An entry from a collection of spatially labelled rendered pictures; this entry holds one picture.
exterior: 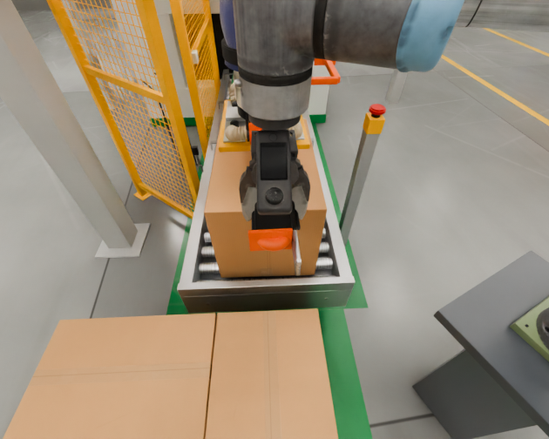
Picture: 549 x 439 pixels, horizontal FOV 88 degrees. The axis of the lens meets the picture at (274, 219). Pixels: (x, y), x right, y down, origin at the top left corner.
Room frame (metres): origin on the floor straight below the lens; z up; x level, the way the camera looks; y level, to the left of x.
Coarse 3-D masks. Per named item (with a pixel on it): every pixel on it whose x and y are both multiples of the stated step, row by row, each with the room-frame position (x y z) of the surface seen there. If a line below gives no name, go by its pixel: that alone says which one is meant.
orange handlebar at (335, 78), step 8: (328, 64) 1.12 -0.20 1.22; (336, 72) 1.04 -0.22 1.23; (312, 80) 0.98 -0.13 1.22; (320, 80) 0.98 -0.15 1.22; (328, 80) 0.99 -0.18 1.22; (336, 80) 0.99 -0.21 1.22; (264, 240) 0.29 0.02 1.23; (272, 240) 0.29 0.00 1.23; (280, 240) 0.29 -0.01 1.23; (288, 240) 0.30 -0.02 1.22; (264, 248) 0.29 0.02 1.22; (272, 248) 0.28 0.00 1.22; (280, 248) 0.28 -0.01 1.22
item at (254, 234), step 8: (256, 208) 0.35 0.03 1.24; (256, 216) 0.33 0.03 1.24; (264, 216) 0.33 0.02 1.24; (272, 216) 0.33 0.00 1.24; (280, 216) 0.33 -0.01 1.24; (288, 216) 0.33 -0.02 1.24; (256, 224) 0.32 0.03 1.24; (264, 224) 0.32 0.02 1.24; (272, 224) 0.32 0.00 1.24; (280, 224) 0.32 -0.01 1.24; (288, 224) 0.32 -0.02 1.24; (248, 232) 0.30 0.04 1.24; (256, 232) 0.30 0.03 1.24; (264, 232) 0.30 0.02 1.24; (272, 232) 0.30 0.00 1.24; (280, 232) 0.30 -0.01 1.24; (288, 232) 0.30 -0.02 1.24; (256, 240) 0.30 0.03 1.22; (256, 248) 0.30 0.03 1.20; (288, 248) 0.30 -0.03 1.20
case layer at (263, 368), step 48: (96, 336) 0.39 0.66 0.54; (144, 336) 0.39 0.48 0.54; (192, 336) 0.39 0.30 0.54; (240, 336) 0.39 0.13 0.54; (288, 336) 0.39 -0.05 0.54; (48, 384) 0.23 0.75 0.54; (96, 384) 0.23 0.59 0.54; (144, 384) 0.23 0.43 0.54; (192, 384) 0.23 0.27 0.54; (240, 384) 0.23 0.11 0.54; (288, 384) 0.23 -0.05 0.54; (48, 432) 0.10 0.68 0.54; (96, 432) 0.10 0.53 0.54; (144, 432) 0.10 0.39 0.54; (192, 432) 0.10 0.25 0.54; (240, 432) 0.10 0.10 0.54; (288, 432) 0.10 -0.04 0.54; (336, 432) 0.10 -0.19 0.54
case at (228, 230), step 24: (216, 144) 1.03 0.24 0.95; (216, 168) 0.86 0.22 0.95; (240, 168) 0.86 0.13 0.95; (312, 168) 0.86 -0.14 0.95; (216, 192) 0.72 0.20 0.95; (312, 192) 0.72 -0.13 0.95; (216, 216) 0.63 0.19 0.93; (240, 216) 0.63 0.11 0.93; (312, 216) 0.64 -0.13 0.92; (216, 240) 0.63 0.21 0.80; (240, 240) 0.63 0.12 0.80; (312, 240) 0.64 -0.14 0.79; (240, 264) 0.63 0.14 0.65; (264, 264) 0.64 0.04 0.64; (288, 264) 0.64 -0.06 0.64; (312, 264) 0.64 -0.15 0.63
